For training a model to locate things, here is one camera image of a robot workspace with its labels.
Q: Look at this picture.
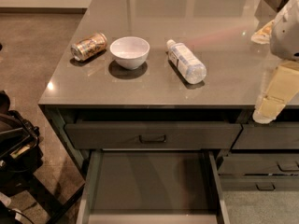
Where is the gold printed drink can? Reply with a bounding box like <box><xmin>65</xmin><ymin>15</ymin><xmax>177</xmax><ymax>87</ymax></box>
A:
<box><xmin>70</xmin><ymin>33</ymin><xmax>107</xmax><ymax>62</ymax></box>

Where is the grey middle right drawer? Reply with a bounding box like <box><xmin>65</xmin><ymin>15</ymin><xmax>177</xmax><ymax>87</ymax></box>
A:
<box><xmin>218</xmin><ymin>154</ymin><xmax>299</xmax><ymax>175</ymax></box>

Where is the open grey middle drawer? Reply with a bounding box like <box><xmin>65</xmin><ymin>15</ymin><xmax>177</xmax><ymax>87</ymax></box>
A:
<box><xmin>76</xmin><ymin>150</ymin><xmax>231</xmax><ymax>224</ymax></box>

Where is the white ceramic bowl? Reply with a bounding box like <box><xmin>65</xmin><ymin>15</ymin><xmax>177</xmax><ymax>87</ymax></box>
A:
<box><xmin>109</xmin><ymin>36</ymin><xmax>150</xmax><ymax>70</ymax></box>

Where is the black equipment cart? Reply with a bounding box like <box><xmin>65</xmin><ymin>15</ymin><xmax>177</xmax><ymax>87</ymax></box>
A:
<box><xmin>0</xmin><ymin>91</ymin><xmax>41</xmax><ymax>224</ymax></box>

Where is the clear blue plastic water bottle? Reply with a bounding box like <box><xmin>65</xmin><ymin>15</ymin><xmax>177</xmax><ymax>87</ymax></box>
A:
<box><xmin>166</xmin><ymin>39</ymin><xmax>206</xmax><ymax>85</ymax></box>

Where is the snack bag on counter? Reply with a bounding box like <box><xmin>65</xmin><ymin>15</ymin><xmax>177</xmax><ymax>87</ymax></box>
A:
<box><xmin>251</xmin><ymin>21</ymin><xmax>274</xmax><ymax>45</ymax></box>

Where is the grey top left drawer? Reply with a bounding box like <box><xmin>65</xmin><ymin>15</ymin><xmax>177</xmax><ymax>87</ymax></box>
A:
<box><xmin>64</xmin><ymin>121</ymin><xmax>241</xmax><ymax>150</ymax></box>

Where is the grey bottom right drawer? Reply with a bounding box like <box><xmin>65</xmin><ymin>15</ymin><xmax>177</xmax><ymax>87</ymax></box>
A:
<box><xmin>221</xmin><ymin>175</ymin><xmax>299</xmax><ymax>191</ymax></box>

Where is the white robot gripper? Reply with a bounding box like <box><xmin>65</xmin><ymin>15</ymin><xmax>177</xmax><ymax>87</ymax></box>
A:
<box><xmin>252</xmin><ymin>0</ymin><xmax>299</xmax><ymax>124</ymax></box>

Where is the grey cabinet counter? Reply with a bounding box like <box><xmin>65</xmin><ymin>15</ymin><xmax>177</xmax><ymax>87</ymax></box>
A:
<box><xmin>39</xmin><ymin>0</ymin><xmax>298</xmax><ymax>168</ymax></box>

